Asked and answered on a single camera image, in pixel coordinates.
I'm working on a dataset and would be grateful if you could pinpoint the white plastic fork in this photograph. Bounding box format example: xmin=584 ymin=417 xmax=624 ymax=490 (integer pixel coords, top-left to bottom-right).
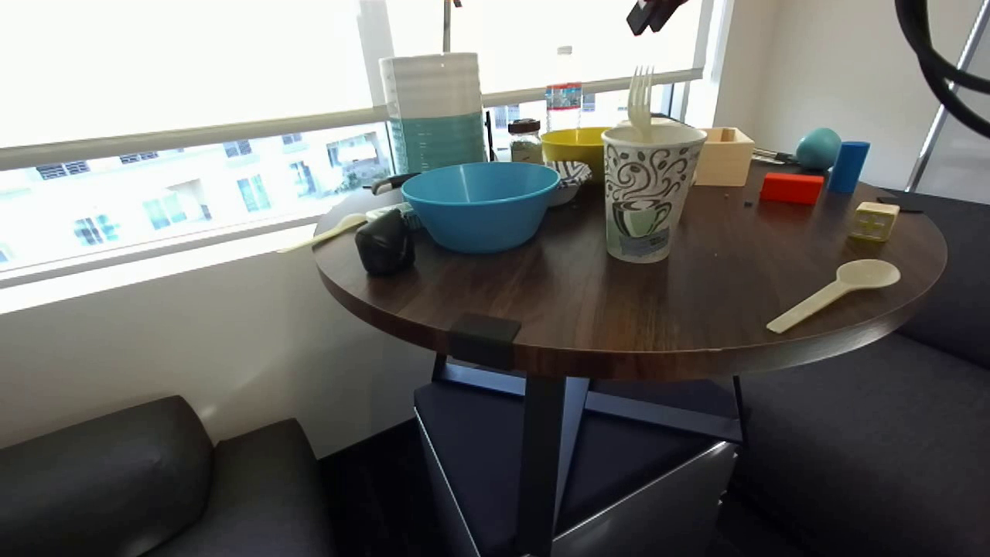
xmin=624 ymin=63 xmax=657 ymax=143

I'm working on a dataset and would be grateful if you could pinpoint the white plastic spoon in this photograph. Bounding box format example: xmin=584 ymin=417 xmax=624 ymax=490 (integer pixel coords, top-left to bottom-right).
xmin=763 ymin=257 xmax=902 ymax=338

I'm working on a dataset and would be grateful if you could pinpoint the patterned paper cup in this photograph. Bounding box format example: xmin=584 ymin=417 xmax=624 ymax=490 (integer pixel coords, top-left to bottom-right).
xmin=600 ymin=117 xmax=710 ymax=267

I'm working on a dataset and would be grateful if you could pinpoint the clear plastic water bottle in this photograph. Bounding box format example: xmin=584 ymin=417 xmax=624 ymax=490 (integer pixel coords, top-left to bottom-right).
xmin=543 ymin=41 xmax=588 ymax=133

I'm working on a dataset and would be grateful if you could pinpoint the yellow bowl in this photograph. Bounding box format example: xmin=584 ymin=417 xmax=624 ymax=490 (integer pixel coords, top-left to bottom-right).
xmin=537 ymin=124 xmax=612 ymax=186

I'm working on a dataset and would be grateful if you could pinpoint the light wooden box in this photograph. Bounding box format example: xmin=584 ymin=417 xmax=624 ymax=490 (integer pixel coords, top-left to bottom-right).
xmin=689 ymin=124 xmax=756 ymax=192

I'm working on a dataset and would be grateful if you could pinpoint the small glass jar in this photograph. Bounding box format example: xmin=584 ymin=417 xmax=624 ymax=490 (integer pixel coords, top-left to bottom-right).
xmin=507 ymin=113 xmax=543 ymax=167

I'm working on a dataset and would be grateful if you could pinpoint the patterned white plate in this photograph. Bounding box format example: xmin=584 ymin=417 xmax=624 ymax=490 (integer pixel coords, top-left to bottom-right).
xmin=543 ymin=158 xmax=596 ymax=210

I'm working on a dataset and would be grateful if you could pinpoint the red rectangular block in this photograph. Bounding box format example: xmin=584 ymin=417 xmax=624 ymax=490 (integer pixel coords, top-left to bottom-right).
xmin=756 ymin=169 xmax=830 ymax=206

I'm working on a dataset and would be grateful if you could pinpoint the white and teal container stack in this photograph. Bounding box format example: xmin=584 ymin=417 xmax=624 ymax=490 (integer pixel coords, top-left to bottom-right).
xmin=381 ymin=50 xmax=489 ymax=177

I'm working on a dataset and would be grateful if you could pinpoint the blue block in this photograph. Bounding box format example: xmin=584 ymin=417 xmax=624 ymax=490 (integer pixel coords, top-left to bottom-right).
xmin=830 ymin=140 xmax=871 ymax=199

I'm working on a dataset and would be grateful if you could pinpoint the blue plastic bowl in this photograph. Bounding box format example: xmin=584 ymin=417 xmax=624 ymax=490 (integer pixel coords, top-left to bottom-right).
xmin=395 ymin=158 xmax=567 ymax=257

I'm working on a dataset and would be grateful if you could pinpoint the white and yellow block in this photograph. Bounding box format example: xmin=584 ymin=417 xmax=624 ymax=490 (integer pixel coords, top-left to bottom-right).
xmin=848 ymin=199 xmax=902 ymax=249

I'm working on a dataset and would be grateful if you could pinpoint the silver metal pole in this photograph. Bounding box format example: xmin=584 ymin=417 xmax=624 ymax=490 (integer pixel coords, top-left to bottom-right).
xmin=902 ymin=0 xmax=990 ymax=195

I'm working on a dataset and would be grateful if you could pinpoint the black lump-shaped object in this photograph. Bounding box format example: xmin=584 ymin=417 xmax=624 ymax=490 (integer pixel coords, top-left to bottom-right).
xmin=351 ymin=206 xmax=418 ymax=277

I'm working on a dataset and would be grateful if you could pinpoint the black table edge clamp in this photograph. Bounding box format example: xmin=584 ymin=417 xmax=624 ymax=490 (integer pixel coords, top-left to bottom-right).
xmin=444 ymin=314 xmax=527 ymax=370

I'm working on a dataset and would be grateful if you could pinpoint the light wooden stick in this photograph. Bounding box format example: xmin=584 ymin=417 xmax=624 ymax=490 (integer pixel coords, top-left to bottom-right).
xmin=275 ymin=206 xmax=386 ymax=257

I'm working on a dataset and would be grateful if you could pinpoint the dark metal table leg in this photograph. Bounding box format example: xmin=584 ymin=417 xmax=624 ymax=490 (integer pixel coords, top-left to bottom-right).
xmin=514 ymin=370 xmax=594 ymax=557

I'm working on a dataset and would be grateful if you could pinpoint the grey fabric sofa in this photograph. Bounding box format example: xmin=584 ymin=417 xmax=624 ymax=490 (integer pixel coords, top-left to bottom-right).
xmin=734 ymin=186 xmax=990 ymax=557

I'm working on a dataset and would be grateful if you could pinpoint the black leather sofa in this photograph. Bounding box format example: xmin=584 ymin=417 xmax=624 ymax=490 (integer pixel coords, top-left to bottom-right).
xmin=0 ymin=393 xmax=336 ymax=557

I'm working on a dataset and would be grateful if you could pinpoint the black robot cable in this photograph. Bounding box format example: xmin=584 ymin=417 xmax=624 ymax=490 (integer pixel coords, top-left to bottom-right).
xmin=891 ymin=0 xmax=990 ymax=143

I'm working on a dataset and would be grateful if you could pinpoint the white window frame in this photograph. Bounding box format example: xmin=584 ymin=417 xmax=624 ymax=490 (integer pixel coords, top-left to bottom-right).
xmin=0 ymin=0 xmax=722 ymax=174

